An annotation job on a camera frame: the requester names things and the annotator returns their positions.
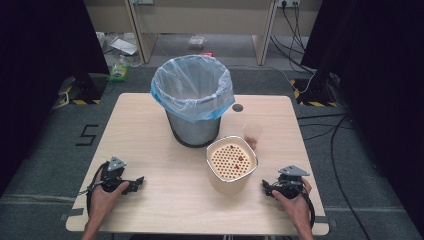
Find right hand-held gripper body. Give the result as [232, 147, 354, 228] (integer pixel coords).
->
[269, 164, 311, 201]

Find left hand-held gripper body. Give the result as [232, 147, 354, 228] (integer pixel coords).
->
[99, 155, 135, 194]

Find person's right hand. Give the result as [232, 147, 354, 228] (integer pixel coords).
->
[271, 178, 313, 230]

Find person's left hand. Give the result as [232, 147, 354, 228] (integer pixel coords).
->
[88, 179, 131, 219]

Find brown food scraps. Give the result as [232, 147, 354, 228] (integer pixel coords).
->
[229, 144, 244, 170]

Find beige container with perforated strainer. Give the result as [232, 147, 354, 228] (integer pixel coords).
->
[205, 134, 260, 197]

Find clear plastic cup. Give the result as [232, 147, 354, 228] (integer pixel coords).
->
[242, 122, 264, 151]

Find grey metal trash bin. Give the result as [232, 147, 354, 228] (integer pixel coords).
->
[165, 109, 222, 149]

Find black stand base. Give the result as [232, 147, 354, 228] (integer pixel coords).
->
[53, 71, 108, 111]
[289, 70, 339, 108]

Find green snack packet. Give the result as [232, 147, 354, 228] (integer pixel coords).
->
[106, 54, 131, 84]

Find translucent blue bin liner bag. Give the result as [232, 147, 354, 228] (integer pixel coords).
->
[150, 54, 236, 124]

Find black curtain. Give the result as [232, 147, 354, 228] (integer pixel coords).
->
[300, 0, 424, 231]
[0, 0, 111, 198]

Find crumpled white plastic pile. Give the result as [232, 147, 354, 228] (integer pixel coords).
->
[95, 31, 143, 68]

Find clear plastic package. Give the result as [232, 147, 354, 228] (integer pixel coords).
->
[187, 35, 207, 52]

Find beige wooden desk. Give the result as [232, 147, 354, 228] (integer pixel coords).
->
[83, 0, 324, 67]

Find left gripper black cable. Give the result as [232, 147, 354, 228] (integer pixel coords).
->
[79, 161, 111, 216]

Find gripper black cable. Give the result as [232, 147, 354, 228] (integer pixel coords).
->
[79, 161, 111, 216]
[298, 185, 317, 230]

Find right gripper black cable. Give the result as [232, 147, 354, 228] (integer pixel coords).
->
[298, 185, 317, 230]

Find black floor cable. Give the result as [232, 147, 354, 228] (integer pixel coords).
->
[295, 112, 373, 240]

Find white floor cable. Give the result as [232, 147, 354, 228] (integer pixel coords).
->
[229, 63, 317, 95]

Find black hanging power cables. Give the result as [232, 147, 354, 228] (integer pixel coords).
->
[269, 2, 316, 74]

